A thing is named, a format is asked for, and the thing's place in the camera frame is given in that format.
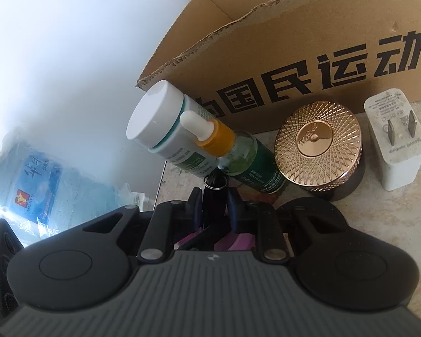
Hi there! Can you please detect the clear plastic bag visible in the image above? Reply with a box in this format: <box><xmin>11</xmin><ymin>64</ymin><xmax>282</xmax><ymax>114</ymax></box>
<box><xmin>117</xmin><ymin>183</ymin><xmax>158</xmax><ymax>211</ymax></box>

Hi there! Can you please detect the black flashlight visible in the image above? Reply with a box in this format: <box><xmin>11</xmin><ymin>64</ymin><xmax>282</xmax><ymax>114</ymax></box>
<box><xmin>202</xmin><ymin>170</ymin><xmax>229</xmax><ymax>234</ymax></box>

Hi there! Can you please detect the green dropper bottle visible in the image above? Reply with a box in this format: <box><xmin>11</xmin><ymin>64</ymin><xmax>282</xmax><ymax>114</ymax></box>
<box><xmin>180</xmin><ymin>110</ymin><xmax>288</xmax><ymax>194</ymax></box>

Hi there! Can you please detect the pink plastic lid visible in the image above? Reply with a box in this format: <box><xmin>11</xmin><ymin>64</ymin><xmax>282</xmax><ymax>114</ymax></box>
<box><xmin>175</xmin><ymin>230</ymin><xmax>258</xmax><ymax>252</ymax></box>

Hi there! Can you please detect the white plug charger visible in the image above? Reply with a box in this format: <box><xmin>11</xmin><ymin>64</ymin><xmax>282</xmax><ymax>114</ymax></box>
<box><xmin>364</xmin><ymin>88</ymin><xmax>421</xmax><ymax>192</ymax></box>

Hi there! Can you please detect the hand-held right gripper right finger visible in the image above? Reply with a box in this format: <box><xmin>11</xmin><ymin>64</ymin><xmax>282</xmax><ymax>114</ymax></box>
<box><xmin>227</xmin><ymin>187</ymin><xmax>345</xmax><ymax>264</ymax></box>

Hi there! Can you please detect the beach printed mat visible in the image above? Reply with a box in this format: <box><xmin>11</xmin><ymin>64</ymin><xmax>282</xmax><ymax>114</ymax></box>
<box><xmin>158</xmin><ymin>100</ymin><xmax>421</xmax><ymax>324</ymax></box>

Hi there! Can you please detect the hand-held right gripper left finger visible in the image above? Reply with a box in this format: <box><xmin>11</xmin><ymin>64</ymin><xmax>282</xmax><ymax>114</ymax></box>
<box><xmin>83</xmin><ymin>187</ymin><xmax>205</xmax><ymax>264</ymax></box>

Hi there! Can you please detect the gold lidded dark jar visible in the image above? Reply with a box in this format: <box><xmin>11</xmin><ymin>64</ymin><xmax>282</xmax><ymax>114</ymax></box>
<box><xmin>274</xmin><ymin>100</ymin><xmax>366</xmax><ymax>202</ymax></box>

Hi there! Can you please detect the blue water jug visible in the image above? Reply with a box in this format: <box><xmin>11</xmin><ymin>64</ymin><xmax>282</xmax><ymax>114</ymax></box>
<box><xmin>0</xmin><ymin>126</ymin><xmax>127</xmax><ymax>234</ymax></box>

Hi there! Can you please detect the brown cardboard box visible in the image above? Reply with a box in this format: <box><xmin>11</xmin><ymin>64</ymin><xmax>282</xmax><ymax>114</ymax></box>
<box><xmin>136</xmin><ymin>0</ymin><xmax>421</xmax><ymax>134</ymax></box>

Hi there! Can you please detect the white lidded cream jar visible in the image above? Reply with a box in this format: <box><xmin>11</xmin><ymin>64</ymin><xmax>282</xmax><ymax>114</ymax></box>
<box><xmin>125</xmin><ymin>80</ymin><xmax>214</xmax><ymax>179</ymax></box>

